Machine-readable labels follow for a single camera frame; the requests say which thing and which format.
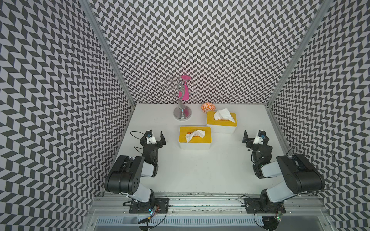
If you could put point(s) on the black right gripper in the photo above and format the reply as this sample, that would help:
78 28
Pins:
245 138

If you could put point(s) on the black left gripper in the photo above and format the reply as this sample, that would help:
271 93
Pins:
159 143

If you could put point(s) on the yellow wooden lid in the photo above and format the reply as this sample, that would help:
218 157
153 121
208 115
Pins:
185 129
210 120

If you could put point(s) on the white plastic box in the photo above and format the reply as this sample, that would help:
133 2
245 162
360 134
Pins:
195 145
224 129

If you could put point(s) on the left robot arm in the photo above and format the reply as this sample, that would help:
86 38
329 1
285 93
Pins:
126 173

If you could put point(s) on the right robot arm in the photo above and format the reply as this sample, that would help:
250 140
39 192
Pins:
299 176

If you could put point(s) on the orange patterned ceramic bowl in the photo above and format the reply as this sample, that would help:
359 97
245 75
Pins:
206 107

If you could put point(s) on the chrome jewelry stand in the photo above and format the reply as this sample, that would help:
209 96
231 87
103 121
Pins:
181 112

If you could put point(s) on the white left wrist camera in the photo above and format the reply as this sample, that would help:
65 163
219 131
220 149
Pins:
149 137

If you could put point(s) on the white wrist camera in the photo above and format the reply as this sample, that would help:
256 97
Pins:
149 137
260 137

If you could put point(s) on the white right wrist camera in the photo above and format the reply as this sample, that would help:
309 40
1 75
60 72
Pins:
260 137

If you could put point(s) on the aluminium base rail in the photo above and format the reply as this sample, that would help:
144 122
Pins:
207 212

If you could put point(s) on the aluminium corner post left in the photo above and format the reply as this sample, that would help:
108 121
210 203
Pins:
86 6

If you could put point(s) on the aluminium corner post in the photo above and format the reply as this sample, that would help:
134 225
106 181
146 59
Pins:
312 28
86 6

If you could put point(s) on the aluminium corner post right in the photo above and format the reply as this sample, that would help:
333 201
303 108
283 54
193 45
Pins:
312 28

